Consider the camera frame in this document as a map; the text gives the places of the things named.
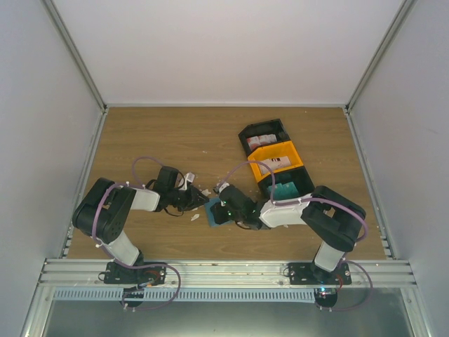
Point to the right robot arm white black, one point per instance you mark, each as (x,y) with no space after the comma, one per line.
(339,222)

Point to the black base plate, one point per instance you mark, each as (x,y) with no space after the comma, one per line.
(301,274)
(118,274)

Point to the slotted grey cable duct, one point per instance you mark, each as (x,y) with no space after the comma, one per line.
(189,294)

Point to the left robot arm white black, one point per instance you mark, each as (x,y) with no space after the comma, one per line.
(103,212)

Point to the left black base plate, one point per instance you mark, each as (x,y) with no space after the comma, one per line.
(118,274)

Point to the black card tray near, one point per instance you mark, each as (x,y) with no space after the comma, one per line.
(299,176)

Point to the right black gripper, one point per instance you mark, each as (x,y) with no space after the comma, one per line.
(217,213)

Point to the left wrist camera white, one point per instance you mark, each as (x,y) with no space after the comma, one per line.
(187,180)

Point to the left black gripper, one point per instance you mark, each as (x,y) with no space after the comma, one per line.
(193,200)

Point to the pink white card in orange tray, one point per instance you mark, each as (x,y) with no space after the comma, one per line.
(273,164)

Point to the orange card tray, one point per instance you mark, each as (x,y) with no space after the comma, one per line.
(286,148)

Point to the black card tray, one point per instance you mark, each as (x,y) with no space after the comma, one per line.
(264,133)
(299,176)

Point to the red white cards in tray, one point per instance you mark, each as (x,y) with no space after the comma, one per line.
(257,141)

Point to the black card tray far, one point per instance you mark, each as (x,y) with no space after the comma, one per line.
(264,133)

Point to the aluminium front rail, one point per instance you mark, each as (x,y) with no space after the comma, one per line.
(264,274)

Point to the teal credit card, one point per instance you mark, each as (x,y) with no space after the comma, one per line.
(283,191)

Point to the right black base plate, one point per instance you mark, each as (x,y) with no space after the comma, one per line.
(301,274)

